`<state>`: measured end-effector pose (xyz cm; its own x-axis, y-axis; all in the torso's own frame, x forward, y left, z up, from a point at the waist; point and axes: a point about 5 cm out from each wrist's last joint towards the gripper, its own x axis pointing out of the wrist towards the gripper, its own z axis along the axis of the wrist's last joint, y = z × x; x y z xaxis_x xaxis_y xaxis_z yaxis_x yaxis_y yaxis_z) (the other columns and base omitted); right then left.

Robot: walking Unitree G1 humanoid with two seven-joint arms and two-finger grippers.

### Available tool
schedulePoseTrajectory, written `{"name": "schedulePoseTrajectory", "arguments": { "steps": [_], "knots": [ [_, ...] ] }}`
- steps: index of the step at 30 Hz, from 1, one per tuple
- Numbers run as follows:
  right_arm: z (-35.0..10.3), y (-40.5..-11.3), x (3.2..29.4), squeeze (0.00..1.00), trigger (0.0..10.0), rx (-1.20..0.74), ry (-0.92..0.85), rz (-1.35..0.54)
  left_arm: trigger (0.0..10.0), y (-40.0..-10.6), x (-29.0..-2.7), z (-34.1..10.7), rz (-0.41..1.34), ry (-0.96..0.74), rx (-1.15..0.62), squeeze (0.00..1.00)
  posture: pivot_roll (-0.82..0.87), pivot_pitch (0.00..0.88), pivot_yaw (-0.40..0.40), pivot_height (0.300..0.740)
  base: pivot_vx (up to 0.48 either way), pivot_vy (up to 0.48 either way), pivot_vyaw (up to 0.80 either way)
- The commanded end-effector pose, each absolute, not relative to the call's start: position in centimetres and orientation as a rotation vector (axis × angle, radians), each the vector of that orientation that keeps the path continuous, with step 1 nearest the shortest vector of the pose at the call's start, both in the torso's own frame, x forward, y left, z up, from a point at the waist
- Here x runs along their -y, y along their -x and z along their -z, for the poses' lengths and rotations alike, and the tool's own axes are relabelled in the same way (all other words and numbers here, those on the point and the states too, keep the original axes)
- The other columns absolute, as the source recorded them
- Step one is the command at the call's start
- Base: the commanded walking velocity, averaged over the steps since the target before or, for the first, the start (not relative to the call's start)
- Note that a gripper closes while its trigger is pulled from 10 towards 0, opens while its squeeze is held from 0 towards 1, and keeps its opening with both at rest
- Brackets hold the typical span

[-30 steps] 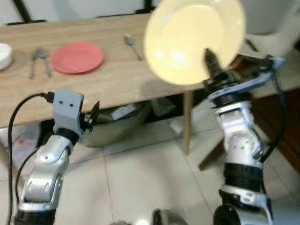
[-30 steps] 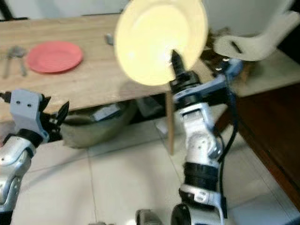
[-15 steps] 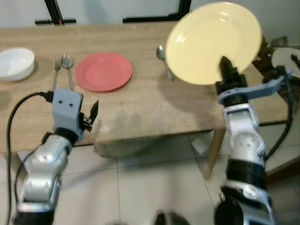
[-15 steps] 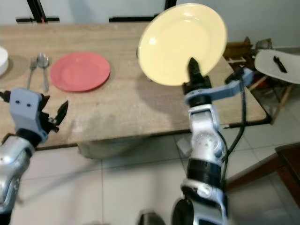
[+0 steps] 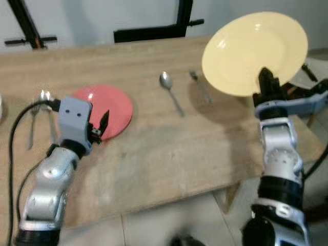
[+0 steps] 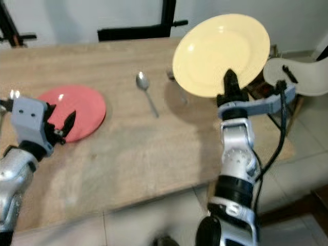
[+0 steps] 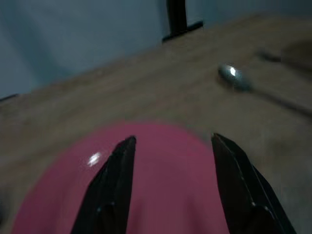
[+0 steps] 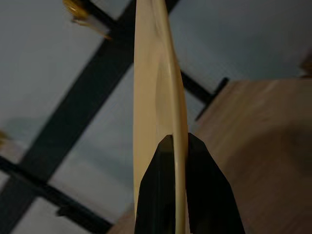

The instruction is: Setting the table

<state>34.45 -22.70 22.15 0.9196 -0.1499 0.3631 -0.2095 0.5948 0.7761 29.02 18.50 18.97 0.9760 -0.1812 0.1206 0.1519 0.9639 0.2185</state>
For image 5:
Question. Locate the silver metal fork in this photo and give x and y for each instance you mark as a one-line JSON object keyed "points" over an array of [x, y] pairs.
{"points": [[201, 89], [32, 128]]}

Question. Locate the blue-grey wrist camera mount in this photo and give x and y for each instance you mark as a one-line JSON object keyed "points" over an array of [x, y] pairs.
{"points": [[74, 120], [302, 105]]}

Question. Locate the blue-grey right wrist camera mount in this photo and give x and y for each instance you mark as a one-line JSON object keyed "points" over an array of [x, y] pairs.
{"points": [[302, 105]]}

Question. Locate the black object on chair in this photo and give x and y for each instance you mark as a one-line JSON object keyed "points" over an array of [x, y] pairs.
{"points": [[309, 72]]}

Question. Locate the pink plate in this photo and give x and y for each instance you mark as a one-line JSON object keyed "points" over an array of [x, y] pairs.
{"points": [[118, 110]]}

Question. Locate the pale yellow plate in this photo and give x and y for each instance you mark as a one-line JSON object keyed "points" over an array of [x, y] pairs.
{"points": [[251, 48]]}

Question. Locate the white chair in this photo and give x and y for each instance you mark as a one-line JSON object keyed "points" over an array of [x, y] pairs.
{"points": [[320, 72]]}

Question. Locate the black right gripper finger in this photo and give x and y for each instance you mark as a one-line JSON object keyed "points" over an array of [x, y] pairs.
{"points": [[268, 82]]}

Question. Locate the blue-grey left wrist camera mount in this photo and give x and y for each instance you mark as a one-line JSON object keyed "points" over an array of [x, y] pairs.
{"points": [[74, 120]]}

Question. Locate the black metal stand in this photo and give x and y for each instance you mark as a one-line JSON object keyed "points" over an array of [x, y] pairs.
{"points": [[23, 23], [183, 15]]}

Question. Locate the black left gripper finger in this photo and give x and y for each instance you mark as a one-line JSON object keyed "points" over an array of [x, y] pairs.
{"points": [[99, 128], [105, 123]]}

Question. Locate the silver metal spoon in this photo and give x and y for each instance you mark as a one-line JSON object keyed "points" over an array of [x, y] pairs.
{"points": [[45, 95], [165, 80]]}

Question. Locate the wooden table leg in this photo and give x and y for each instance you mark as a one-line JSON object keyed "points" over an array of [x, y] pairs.
{"points": [[231, 197]]}

